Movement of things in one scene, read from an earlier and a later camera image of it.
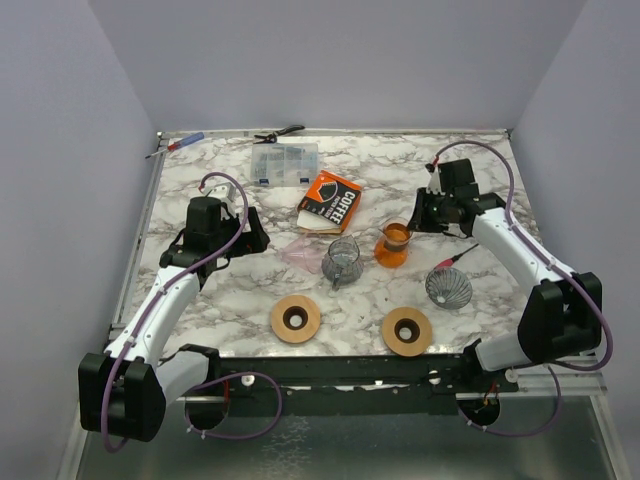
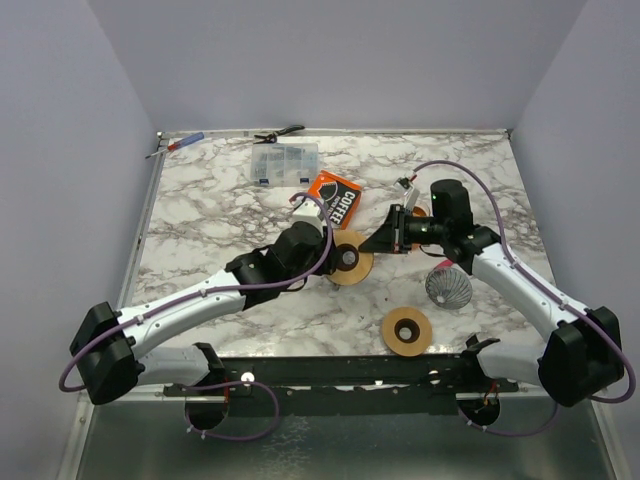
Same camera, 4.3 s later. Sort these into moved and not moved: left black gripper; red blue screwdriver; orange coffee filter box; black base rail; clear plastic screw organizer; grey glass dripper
Moved: left black gripper
Not moved: grey glass dripper; red blue screwdriver; orange coffee filter box; black base rail; clear plastic screw organizer
